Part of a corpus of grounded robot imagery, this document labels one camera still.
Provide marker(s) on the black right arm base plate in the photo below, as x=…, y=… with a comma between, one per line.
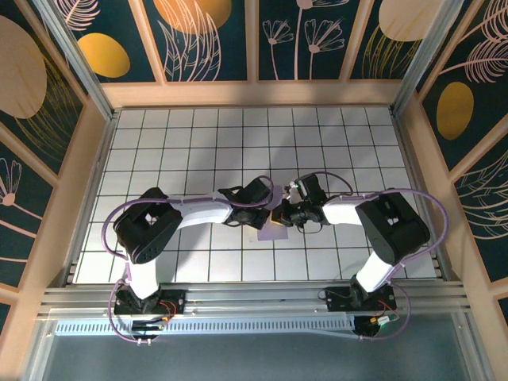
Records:
x=337, y=301

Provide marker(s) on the lilac paper sheet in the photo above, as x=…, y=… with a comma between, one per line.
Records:
x=274, y=234

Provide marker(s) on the small circuit board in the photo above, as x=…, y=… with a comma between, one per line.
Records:
x=381, y=320

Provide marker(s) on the aluminium mounting rail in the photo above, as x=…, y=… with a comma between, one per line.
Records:
x=258, y=299

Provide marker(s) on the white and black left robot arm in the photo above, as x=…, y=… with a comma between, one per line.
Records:
x=202, y=212

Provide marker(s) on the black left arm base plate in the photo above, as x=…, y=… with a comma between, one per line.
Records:
x=174, y=297

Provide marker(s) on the black connector block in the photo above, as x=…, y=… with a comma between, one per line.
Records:
x=148, y=325

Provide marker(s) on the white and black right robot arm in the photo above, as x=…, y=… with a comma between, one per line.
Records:
x=393, y=230

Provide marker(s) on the aluminium table side rail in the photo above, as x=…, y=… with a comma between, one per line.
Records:
x=416, y=178
x=99, y=166

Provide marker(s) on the aluminium frame post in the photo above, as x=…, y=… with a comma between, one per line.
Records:
x=428, y=51
x=79, y=63

